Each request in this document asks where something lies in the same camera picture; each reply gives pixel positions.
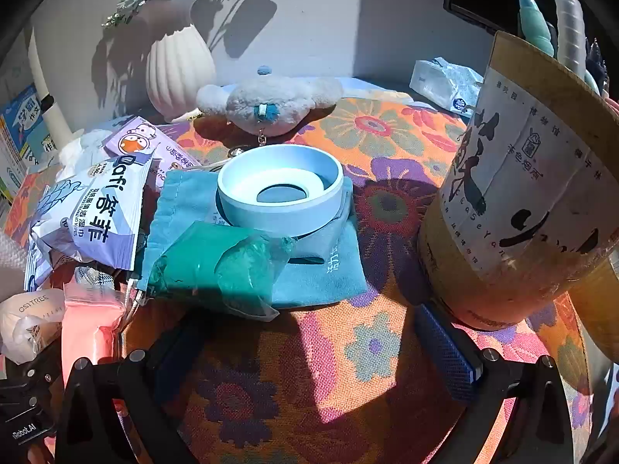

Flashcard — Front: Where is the books stack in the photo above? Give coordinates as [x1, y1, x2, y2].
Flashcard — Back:
[0, 84, 56, 203]

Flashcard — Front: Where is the purple fox tissue pack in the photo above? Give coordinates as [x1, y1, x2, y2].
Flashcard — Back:
[103, 116, 199, 192]

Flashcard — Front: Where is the pink packet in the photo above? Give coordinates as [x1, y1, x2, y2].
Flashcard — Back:
[61, 282, 125, 384]

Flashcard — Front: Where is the white Ostree packet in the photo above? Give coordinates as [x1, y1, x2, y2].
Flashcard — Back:
[1, 288, 65, 365]

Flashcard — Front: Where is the light blue round ring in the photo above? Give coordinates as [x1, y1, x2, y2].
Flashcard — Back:
[216, 143, 345, 239]

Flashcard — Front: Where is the brown cardboard pen cup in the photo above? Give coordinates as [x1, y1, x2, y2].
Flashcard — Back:
[417, 30, 619, 332]

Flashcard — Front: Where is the light blue tissue pack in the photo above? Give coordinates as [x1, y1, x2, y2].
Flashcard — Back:
[409, 56, 484, 118]

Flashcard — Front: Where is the white blue plush toy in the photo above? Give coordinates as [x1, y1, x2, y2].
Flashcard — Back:
[196, 73, 343, 139]

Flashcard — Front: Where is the floral orange table mat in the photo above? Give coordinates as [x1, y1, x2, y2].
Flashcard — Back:
[4, 97, 594, 464]

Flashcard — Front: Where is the green item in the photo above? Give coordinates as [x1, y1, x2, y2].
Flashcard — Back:
[147, 221, 296, 322]

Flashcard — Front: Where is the white desk lamp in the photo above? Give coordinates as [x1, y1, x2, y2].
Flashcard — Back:
[25, 26, 74, 150]

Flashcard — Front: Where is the blue white Dafi packet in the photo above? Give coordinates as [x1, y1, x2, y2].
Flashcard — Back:
[24, 153, 152, 291]

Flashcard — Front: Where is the white ribbed vase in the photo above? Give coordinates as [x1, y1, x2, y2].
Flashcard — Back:
[146, 24, 216, 121]

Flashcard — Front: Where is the teal cloth pouch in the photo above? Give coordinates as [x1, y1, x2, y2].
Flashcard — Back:
[137, 170, 367, 309]

